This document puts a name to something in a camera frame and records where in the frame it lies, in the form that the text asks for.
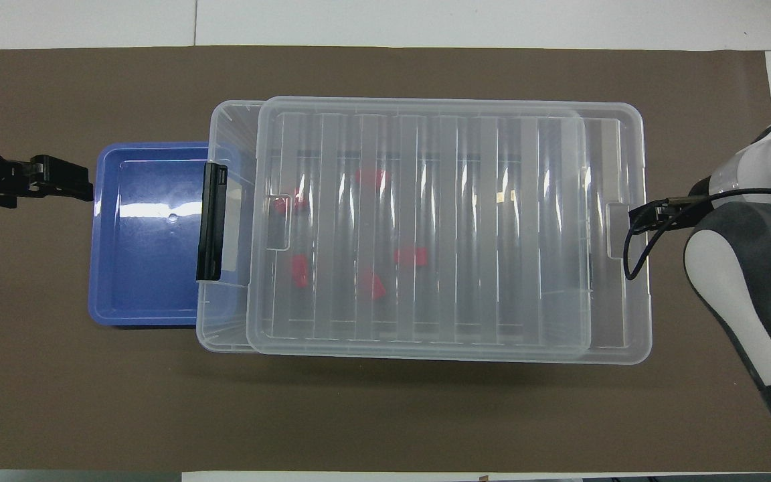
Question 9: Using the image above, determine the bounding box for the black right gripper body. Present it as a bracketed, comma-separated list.
[659, 175, 717, 220]

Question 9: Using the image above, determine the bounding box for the clear plastic box lid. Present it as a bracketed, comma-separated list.
[246, 96, 653, 366]

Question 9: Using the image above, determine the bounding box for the blue plastic tray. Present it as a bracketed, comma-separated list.
[88, 142, 216, 327]

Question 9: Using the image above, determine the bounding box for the black box latch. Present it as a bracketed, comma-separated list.
[196, 163, 228, 281]

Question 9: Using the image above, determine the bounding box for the clear plastic storage box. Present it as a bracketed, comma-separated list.
[196, 100, 592, 353]

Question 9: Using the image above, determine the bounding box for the brown table mat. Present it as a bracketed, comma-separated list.
[0, 46, 771, 473]

